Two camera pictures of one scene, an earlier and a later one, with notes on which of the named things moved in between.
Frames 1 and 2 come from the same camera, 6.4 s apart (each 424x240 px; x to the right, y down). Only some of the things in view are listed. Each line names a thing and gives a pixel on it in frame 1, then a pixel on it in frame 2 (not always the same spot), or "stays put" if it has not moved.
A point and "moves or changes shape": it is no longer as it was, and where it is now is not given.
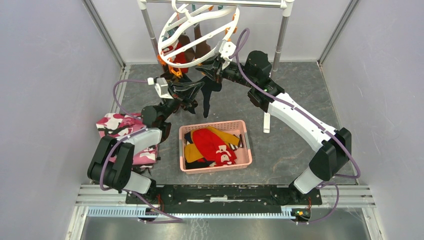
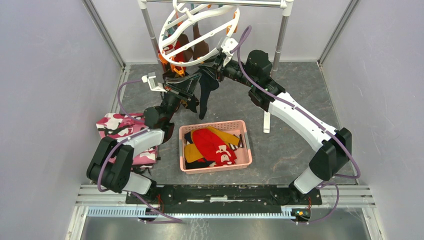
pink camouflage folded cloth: x=116 y=125 stays put
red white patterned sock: x=225 y=156 stays put
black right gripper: x=211 y=66 stays put
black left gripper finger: x=188 y=102 → x=184 y=86
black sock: x=210 y=85 moves or changes shape
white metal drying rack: x=285 y=5 stays put
